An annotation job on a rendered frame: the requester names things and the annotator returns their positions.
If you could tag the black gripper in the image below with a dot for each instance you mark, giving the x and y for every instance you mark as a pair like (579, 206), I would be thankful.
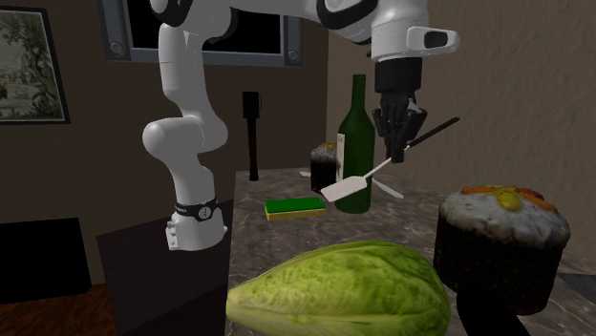
(398, 77)

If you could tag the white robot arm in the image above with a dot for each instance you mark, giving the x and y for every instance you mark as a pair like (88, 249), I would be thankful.
(186, 130)

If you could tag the dark green glass bottle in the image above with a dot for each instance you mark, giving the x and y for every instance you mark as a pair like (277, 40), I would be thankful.
(356, 149)

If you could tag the white flat utensil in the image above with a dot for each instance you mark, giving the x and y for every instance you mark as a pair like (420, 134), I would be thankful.
(390, 190)

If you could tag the small sushi roll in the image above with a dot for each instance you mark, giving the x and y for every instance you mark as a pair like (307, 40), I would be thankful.
(323, 167)

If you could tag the green and yellow sponge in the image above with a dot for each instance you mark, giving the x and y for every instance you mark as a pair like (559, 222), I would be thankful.
(294, 207)

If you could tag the black upright tool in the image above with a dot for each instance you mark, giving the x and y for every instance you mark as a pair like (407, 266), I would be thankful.
(252, 135)

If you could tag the green lettuce head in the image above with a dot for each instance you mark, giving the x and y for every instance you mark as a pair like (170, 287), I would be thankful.
(344, 293)

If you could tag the grey framed window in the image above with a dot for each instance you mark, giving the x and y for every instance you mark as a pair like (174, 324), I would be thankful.
(200, 55)

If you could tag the dark robot stand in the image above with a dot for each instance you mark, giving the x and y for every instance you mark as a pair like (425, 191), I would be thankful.
(153, 279)

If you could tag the black low cabinet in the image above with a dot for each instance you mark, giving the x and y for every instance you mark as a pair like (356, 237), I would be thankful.
(42, 260)

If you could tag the black framed wall picture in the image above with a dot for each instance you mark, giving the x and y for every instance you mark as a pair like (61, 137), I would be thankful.
(28, 70)

